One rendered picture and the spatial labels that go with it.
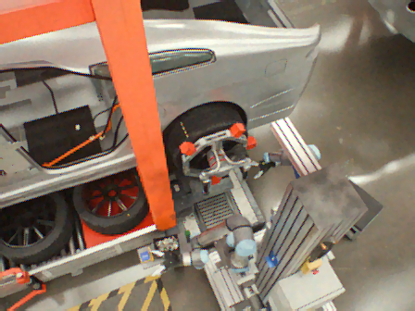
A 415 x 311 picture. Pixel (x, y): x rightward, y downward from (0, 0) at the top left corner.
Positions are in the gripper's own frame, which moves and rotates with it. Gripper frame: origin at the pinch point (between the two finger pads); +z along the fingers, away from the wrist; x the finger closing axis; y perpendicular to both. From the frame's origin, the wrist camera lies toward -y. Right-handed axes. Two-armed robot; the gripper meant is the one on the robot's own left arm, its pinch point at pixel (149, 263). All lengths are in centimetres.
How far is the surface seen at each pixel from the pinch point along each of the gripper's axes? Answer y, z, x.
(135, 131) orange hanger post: -77, -5, 36
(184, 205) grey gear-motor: 73, -26, 81
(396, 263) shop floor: 123, -213, 18
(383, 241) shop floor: 120, -208, 40
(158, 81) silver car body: -55, -19, 97
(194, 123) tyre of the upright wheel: -6, -42, 104
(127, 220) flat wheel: 65, 23, 69
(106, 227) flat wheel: 67, 41, 67
